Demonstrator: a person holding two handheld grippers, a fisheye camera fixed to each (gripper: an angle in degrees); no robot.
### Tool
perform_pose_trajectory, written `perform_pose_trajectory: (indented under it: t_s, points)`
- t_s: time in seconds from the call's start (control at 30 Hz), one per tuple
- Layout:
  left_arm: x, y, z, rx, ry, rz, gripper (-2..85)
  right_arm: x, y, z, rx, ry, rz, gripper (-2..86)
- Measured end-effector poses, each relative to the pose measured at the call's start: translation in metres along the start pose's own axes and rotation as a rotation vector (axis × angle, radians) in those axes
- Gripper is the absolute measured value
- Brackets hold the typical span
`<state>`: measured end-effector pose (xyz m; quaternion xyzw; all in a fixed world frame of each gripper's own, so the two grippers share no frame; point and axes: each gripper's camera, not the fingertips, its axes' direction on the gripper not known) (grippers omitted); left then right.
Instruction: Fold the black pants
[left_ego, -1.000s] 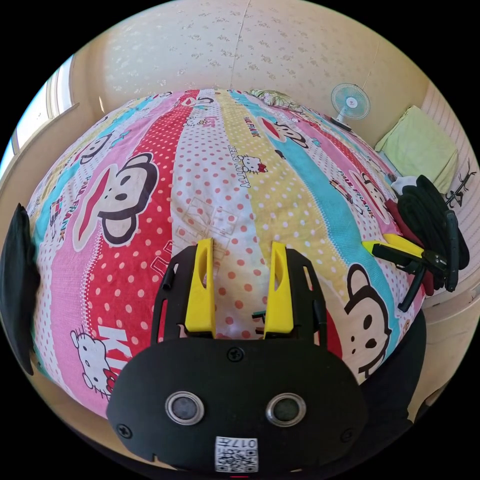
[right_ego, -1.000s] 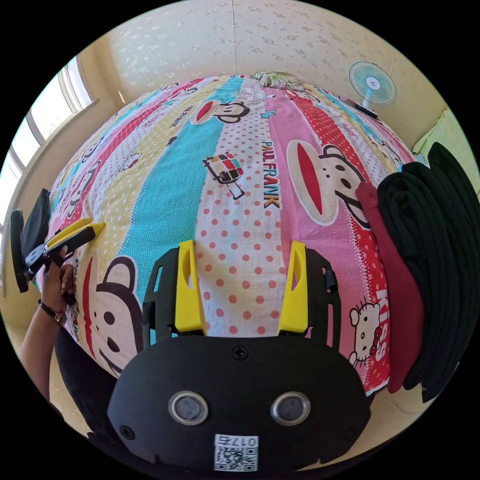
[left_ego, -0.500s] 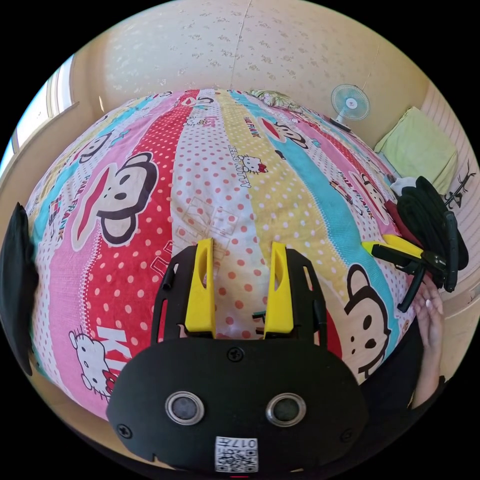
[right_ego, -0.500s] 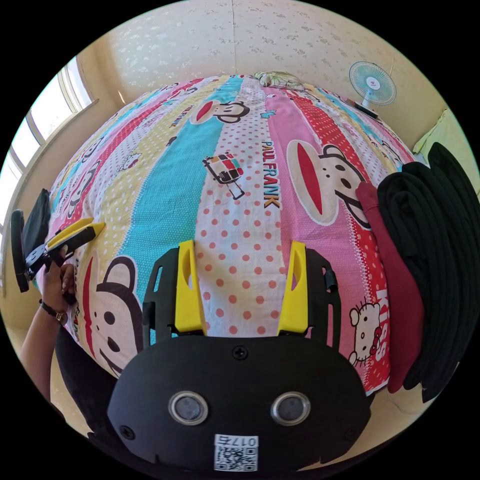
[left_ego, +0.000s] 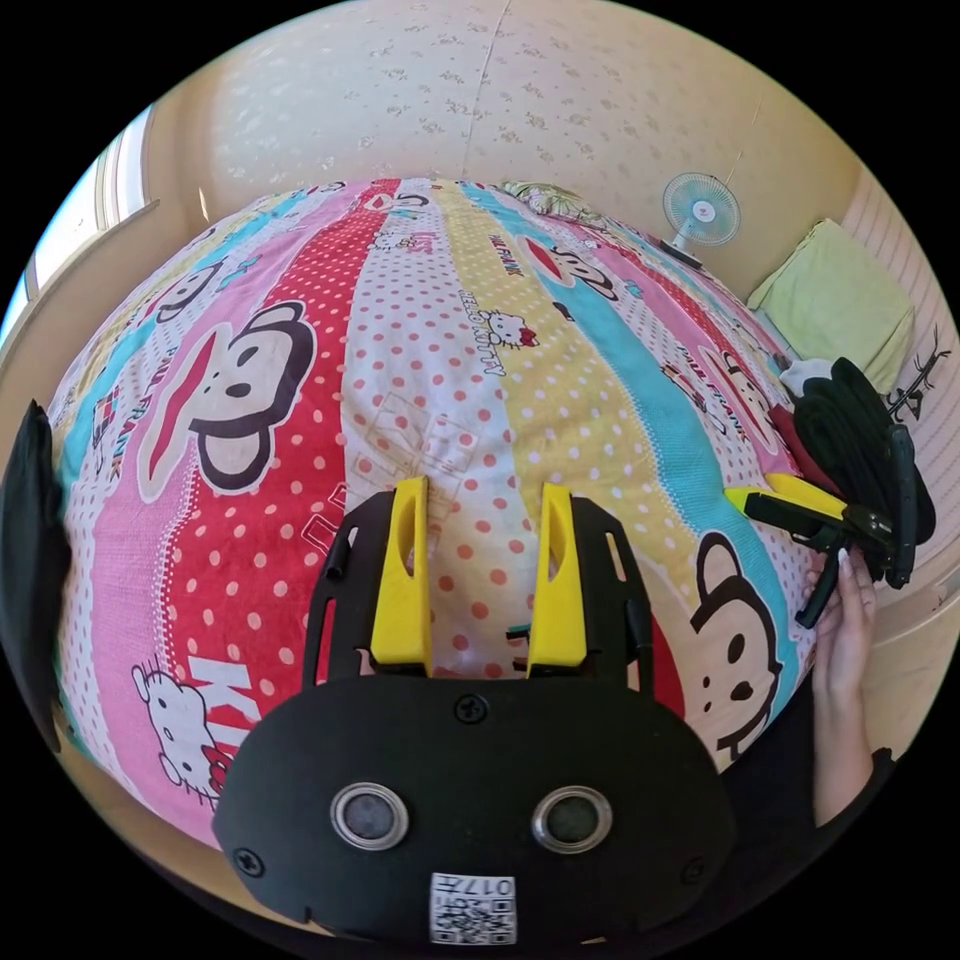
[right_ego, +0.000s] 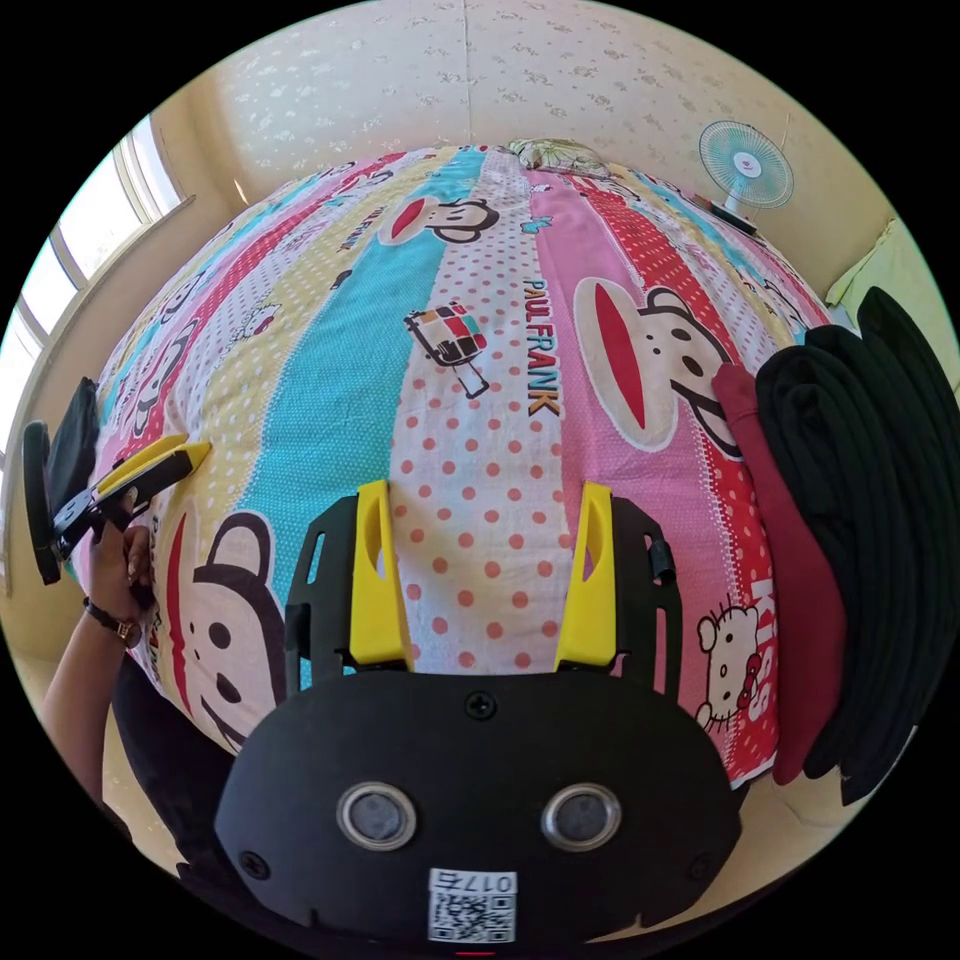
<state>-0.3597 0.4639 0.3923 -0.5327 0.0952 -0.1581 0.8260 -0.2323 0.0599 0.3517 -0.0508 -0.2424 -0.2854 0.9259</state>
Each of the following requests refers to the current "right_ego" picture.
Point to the person's left forearm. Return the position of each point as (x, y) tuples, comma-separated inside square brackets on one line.
[(82, 675)]

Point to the pile of clothes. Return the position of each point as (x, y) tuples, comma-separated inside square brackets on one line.
[(847, 525)]

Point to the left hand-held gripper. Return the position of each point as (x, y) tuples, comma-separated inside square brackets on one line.
[(41, 495)]

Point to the window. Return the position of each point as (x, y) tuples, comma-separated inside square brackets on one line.
[(97, 225)]

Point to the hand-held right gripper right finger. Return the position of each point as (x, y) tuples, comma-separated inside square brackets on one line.
[(592, 592)]

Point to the person's left hand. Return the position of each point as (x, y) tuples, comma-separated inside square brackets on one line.
[(120, 562)]

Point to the light green cloth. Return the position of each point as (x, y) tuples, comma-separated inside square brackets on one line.
[(874, 270)]

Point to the light blue standing fan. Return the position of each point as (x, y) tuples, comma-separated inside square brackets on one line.
[(746, 161)]

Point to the bed with cartoon printed sheet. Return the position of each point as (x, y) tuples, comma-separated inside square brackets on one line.
[(337, 360)]

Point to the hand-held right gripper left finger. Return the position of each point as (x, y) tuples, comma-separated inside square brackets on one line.
[(373, 585)]

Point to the floral pillow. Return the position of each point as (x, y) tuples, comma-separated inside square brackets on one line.
[(555, 154)]

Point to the person's body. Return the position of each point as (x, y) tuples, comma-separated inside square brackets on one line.
[(172, 757)]

